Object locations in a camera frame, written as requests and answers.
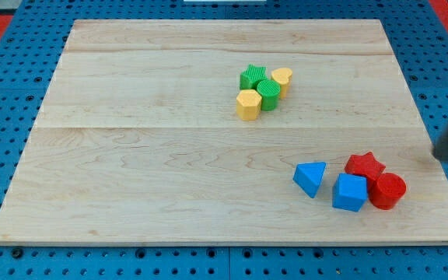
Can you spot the green cylinder block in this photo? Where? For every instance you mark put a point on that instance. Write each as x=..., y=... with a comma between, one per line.
x=269, y=90

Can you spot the red star block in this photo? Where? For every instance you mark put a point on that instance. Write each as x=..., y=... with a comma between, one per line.
x=365, y=165

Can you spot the yellow heart block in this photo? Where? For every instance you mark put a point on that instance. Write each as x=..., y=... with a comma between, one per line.
x=283, y=76

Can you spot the light wooden board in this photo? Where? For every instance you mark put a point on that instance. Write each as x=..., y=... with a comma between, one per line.
x=137, y=142

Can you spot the green star block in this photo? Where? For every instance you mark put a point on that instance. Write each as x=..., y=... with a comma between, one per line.
x=252, y=76

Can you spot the yellow hexagon block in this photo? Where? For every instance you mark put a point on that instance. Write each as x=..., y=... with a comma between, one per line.
x=248, y=104

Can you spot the blue cube block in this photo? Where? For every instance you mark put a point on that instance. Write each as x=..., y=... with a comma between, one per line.
x=349, y=192

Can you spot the blue triangle block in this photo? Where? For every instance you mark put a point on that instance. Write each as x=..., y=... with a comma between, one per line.
x=309, y=176

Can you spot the red cylinder block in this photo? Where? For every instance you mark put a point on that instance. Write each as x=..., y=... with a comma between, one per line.
x=387, y=191

